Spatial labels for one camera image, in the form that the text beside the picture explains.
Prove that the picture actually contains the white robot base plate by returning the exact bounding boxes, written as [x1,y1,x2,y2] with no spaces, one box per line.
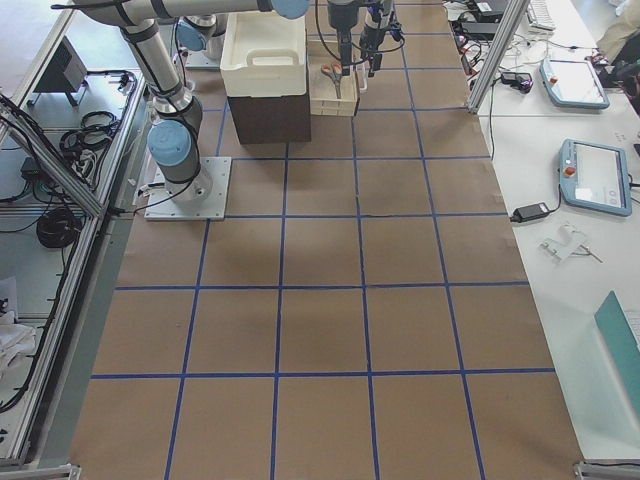
[142,157,232,221]

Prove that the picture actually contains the black braided cable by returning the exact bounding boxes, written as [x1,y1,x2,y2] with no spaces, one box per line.
[313,0,406,71]

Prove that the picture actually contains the black power adapter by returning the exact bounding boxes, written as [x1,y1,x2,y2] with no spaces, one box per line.
[510,202,551,223]

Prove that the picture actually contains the blue teach pendant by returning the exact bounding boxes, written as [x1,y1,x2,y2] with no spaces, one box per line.
[559,139,632,217]
[539,58,610,110]

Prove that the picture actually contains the light wooden drawer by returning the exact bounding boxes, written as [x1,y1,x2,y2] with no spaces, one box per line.
[307,39,367,117]

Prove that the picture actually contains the white plastic tray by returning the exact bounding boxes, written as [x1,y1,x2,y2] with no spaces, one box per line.
[220,12,307,98]

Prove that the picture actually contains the teal laptop lid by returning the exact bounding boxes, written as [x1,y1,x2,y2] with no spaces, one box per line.
[594,291,639,410]

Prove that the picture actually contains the blue teach pendant far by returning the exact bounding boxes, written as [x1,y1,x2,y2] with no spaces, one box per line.
[539,58,610,110]

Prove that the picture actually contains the grey orange scissors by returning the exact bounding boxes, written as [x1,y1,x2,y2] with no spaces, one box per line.
[321,62,342,100]

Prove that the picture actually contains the blue teach pendant near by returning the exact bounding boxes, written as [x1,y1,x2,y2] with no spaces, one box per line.
[559,139,632,217]

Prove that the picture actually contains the dark brown wooden cabinet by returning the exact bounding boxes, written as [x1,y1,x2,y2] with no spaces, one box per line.
[228,94,311,145]

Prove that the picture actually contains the white crumpled cloth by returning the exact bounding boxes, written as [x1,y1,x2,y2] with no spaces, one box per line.
[1,310,37,375]

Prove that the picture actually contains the aluminium frame post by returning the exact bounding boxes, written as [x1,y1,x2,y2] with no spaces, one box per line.
[467,0,528,114]

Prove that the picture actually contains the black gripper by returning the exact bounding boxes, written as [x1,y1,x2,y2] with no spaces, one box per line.
[359,9,385,78]
[335,25,352,77]

